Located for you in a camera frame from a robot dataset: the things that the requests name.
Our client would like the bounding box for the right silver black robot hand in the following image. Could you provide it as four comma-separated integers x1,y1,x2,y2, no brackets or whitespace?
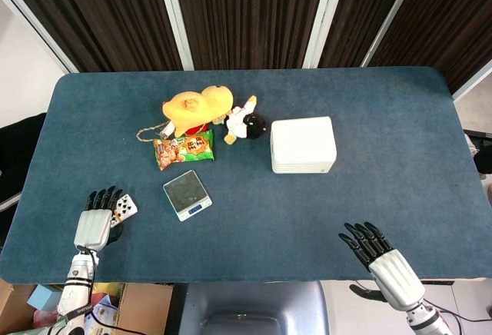
337,221,426,311

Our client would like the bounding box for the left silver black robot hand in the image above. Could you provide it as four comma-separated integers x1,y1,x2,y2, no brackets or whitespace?
73,185,125,252

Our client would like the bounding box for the playing cards deck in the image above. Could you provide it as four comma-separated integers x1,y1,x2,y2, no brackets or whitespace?
110,193,139,229

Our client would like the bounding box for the silver kitchen scale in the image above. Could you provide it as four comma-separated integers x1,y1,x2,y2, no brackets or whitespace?
162,169,213,223

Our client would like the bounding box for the light blue block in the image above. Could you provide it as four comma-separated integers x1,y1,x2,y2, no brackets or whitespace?
26,284,63,311

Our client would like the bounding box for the brown cardboard box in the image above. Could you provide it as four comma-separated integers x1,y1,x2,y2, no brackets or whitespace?
0,277,174,335

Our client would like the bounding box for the black chair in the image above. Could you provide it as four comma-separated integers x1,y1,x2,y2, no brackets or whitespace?
0,111,49,213

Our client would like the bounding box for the blue table cloth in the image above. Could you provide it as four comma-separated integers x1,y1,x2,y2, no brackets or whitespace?
0,66,485,286

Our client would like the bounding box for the green orange snack bag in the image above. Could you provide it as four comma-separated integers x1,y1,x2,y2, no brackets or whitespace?
152,129,217,173

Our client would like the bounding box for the red packet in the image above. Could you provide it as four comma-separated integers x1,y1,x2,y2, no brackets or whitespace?
184,122,211,136

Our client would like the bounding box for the black equipment stand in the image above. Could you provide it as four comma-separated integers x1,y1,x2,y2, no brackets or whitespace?
463,129,492,175

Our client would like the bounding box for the yellow plush toy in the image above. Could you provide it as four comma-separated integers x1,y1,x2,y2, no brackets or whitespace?
161,85,235,138

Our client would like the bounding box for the white ribbed plastic box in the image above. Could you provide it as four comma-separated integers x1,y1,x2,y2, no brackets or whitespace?
270,115,338,174

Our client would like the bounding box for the black white penguin plush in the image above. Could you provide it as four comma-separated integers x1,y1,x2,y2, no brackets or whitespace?
213,95,268,146

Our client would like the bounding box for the dark slatted screen panel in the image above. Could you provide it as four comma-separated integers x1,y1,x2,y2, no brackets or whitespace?
361,0,492,100
155,0,349,71
0,0,193,74
307,0,424,69

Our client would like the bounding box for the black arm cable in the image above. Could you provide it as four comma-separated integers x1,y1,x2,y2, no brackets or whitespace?
78,247,167,335

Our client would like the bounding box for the braided rope cord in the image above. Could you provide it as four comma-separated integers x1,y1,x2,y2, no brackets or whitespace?
137,121,174,143

